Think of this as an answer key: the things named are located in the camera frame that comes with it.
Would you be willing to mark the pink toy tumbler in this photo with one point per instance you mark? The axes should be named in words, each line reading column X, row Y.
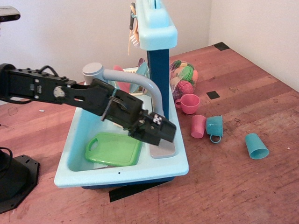
column 198, row 126

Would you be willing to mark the purple toy spoon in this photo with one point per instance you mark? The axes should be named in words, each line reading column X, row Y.
column 141, row 61

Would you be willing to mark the cream toy dish brush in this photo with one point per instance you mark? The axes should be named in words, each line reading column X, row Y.
column 133, row 27

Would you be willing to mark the teal toy plate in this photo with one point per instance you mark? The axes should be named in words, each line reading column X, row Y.
column 142, row 70

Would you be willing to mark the pink toy cup with handle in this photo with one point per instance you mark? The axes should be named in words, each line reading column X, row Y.
column 188, row 103

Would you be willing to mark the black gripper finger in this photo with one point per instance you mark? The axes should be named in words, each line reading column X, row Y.
column 159, row 128
column 145, row 133

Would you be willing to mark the teal toy cup with handle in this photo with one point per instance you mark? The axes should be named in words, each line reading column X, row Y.
column 214, row 128

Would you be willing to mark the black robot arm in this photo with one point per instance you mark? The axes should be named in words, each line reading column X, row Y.
column 99, row 98

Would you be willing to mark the grey camera on stand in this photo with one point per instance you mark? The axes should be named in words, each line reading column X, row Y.
column 9, row 13

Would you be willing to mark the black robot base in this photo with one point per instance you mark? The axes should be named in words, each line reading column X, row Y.
column 18, row 177

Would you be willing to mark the light blue toy sink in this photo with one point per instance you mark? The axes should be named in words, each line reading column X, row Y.
column 157, row 35

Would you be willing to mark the black tape square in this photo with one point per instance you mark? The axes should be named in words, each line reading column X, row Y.
column 213, row 95

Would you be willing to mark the cream toy detergent bottle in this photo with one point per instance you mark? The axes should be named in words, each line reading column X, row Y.
column 120, row 126

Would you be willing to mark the grey toy faucet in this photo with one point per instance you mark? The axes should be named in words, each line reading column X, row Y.
column 165, row 149

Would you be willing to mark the net bag of toy food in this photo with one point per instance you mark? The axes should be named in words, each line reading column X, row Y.
column 183, row 78

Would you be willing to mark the pink toy plate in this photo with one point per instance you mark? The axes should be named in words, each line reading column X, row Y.
column 124, row 86

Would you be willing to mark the teal toy tumbler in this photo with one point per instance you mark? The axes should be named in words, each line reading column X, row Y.
column 256, row 148

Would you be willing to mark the green plastic cutting board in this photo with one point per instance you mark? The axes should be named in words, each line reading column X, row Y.
column 113, row 149

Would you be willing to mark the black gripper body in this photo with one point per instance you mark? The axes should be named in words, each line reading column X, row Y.
column 126, row 111

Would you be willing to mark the black tape corner piece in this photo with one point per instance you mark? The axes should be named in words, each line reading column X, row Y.
column 221, row 46

